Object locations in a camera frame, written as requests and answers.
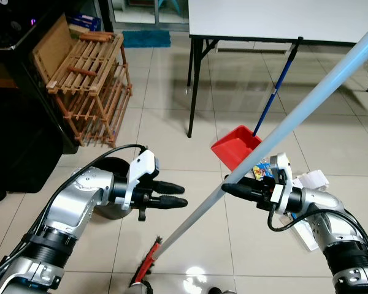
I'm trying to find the teal floor mat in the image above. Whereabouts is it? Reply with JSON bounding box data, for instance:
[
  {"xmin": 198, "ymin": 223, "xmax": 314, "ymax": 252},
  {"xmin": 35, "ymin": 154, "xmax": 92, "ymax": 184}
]
[{"xmin": 121, "ymin": 29, "xmax": 172, "ymax": 49}]

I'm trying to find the broom with red head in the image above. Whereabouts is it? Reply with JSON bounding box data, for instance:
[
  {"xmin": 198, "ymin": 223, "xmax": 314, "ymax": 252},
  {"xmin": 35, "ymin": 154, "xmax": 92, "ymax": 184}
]
[{"xmin": 129, "ymin": 20, "xmax": 368, "ymax": 290}]

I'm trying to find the brown cardboard sheet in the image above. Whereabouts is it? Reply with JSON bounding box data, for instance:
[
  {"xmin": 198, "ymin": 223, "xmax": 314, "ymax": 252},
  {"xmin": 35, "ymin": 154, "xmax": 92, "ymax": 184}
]
[{"xmin": 32, "ymin": 13, "xmax": 74, "ymax": 85}]

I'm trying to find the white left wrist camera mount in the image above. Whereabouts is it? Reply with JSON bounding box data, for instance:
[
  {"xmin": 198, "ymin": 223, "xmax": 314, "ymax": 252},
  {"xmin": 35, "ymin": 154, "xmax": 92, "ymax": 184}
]
[{"xmin": 125, "ymin": 149, "xmax": 159, "ymax": 211}]

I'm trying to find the white folding table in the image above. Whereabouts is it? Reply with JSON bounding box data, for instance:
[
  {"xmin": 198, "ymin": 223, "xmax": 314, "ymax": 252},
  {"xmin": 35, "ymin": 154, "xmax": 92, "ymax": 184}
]
[{"xmin": 188, "ymin": 0, "xmax": 368, "ymax": 139}]

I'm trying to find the black cabinet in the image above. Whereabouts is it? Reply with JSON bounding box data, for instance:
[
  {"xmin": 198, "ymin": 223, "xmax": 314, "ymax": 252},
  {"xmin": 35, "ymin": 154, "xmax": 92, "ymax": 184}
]
[{"xmin": 0, "ymin": 0, "xmax": 111, "ymax": 195}]

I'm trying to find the black waste bin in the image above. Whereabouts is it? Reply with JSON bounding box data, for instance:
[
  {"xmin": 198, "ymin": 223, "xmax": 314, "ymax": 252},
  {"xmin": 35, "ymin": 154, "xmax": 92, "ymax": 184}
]
[{"xmin": 89, "ymin": 156, "xmax": 149, "ymax": 221}]

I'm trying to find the blue box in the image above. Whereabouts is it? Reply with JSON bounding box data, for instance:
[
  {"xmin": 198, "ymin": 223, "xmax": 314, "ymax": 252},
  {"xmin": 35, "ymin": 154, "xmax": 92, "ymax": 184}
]
[{"xmin": 67, "ymin": 13, "xmax": 103, "ymax": 33}]

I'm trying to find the white crumpled paper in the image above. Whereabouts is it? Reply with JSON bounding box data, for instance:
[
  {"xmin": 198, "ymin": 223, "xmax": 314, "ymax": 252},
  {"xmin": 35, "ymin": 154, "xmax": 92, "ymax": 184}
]
[{"xmin": 293, "ymin": 170, "xmax": 329, "ymax": 190}]

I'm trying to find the wooden slatted shoe rack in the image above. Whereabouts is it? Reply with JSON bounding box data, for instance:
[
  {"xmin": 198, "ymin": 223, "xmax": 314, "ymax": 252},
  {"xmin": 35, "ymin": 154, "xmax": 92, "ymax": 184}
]
[{"xmin": 47, "ymin": 31, "xmax": 134, "ymax": 148}]

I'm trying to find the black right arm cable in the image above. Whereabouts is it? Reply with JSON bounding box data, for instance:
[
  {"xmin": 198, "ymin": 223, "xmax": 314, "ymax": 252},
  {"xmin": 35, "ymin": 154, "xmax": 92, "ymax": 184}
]
[{"xmin": 267, "ymin": 199, "xmax": 356, "ymax": 246}]

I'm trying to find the white foam tray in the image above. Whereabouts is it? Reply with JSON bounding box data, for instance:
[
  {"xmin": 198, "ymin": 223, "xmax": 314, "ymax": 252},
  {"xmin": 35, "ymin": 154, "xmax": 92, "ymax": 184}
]
[{"xmin": 288, "ymin": 211, "xmax": 324, "ymax": 253}]

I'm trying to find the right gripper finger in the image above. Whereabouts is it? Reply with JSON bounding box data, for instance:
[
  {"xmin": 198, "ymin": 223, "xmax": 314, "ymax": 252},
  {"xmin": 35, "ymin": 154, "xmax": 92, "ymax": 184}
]
[{"xmin": 223, "ymin": 183, "xmax": 258, "ymax": 199}]

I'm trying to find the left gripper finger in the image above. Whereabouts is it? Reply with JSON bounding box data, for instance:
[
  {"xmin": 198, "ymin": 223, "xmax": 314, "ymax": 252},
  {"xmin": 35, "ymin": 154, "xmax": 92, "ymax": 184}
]
[
  {"xmin": 152, "ymin": 180, "xmax": 186, "ymax": 195},
  {"xmin": 152, "ymin": 195, "xmax": 189, "ymax": 211}
]

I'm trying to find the red dustpan with blue handle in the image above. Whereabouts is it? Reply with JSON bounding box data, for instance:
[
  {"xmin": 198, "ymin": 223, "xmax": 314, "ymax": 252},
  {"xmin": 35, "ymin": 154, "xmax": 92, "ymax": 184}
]
[{"xmin": 210, "ymin": 37, "xmax": 304, "ymax": 173}]

